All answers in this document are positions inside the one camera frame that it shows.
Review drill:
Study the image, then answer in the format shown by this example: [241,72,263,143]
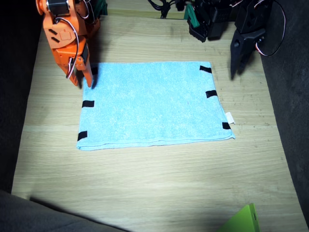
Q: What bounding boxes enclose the green clamp at black arm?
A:
[183,3,200,28]

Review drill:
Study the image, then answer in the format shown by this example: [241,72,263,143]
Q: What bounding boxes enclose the black arm wrist servo cable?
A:
[254,0,287,58]

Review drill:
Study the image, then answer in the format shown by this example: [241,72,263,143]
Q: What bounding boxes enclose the orange arm wrist servo cable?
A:
[53,16,81,80]

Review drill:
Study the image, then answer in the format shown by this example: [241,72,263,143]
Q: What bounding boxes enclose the grey foam side panel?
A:
[259,0,309,229]

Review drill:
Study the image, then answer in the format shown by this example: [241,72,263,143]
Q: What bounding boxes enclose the green clamp at orange arm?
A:
[92,0,107,15]

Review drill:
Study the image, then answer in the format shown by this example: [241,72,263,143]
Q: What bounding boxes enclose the lime green plastic wedge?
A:
[216,203,262,232]

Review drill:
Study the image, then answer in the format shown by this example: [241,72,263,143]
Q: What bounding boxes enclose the dark foam end panel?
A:
[0,189,132,232]

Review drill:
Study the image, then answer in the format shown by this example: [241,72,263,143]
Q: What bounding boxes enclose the light blue towel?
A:
[76,61,236,152]

